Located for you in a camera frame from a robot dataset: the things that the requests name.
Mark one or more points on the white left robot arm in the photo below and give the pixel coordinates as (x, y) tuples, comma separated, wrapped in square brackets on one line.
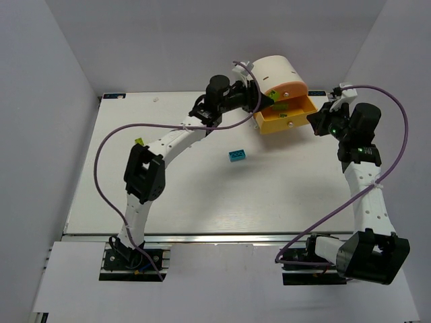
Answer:
[(145, 172)]

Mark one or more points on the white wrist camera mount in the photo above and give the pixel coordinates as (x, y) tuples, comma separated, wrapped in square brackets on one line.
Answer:
[(241, 70), (344, 93)]

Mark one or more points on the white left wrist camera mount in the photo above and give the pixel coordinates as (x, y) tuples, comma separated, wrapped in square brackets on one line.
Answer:
[(241, 70)]

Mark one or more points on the long teal lego brick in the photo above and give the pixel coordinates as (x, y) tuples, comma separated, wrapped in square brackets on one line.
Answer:
[(238, 155)]

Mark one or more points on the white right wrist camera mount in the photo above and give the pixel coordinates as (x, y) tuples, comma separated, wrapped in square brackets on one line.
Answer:
[(344, 93)]

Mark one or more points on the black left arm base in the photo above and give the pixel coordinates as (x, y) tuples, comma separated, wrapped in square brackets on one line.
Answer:
[(122, 264)]

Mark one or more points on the white cylindrical drawer cabinet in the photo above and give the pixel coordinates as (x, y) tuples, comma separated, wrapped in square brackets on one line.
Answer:
[(274, 70)]

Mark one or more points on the orange drawer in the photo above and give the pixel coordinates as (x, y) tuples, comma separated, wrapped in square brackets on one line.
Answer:
[(295, 89)]

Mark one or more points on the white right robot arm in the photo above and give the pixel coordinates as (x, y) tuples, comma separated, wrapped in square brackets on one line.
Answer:
[(374, 252)]

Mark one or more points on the yellow drawer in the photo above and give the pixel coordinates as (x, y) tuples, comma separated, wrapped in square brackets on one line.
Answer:
[(268, 120)]

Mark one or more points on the lime small lego brick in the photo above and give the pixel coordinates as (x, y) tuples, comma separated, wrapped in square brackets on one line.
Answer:
[(139, 141)]

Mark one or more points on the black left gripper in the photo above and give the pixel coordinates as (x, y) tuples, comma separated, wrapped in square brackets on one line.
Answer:
[(251, 96)]

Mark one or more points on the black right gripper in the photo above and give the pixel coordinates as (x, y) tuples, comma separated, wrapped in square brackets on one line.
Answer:
[(322, 119)]

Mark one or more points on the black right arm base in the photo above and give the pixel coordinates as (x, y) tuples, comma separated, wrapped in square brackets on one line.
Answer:
[(302, 267)]

